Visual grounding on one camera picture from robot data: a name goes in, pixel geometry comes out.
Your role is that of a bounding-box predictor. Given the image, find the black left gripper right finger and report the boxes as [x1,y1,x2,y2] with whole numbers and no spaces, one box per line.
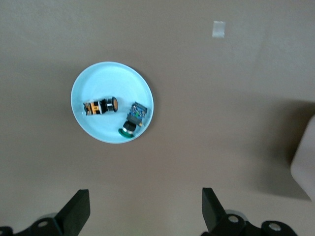
[201,187,247,236]

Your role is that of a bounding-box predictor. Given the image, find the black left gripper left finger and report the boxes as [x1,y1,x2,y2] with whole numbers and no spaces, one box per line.
[55,189,91,236]

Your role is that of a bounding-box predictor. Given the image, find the orange push button switch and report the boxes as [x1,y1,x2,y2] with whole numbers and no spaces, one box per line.
[82,96,119,117]

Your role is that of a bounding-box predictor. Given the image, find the white lunch box grey clips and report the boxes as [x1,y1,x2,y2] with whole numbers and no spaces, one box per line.
[289,115,315,203]

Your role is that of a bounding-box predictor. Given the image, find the light blue round plate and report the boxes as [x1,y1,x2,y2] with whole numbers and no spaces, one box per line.
[70,61,155,144]

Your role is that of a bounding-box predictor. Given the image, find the small clear tape piece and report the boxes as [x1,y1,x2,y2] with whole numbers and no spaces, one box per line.
[212,20,226,39]

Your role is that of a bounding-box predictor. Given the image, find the green push button switch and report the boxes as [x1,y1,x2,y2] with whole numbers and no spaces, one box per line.
[118,101,149,139]

